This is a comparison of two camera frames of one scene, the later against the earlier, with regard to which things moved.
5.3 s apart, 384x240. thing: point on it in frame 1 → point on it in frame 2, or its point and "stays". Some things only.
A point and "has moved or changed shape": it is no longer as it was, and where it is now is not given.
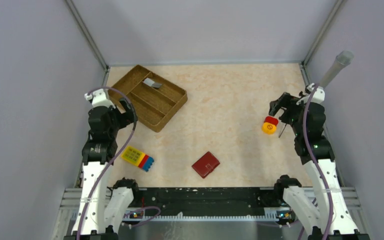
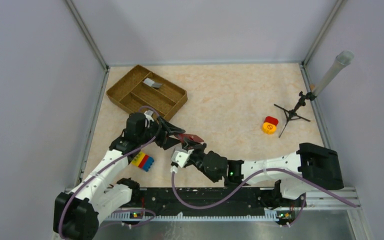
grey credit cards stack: x=150 y=82 stays
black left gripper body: x=121 y=120 → x=163 y=135
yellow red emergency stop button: x=269 y=125 stays
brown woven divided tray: x=155 y=99 stays
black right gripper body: x=291 y=114 → x=197 y=150
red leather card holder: x=206 y=164 has moved or changed shape
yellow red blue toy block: x=137 y=158 stays
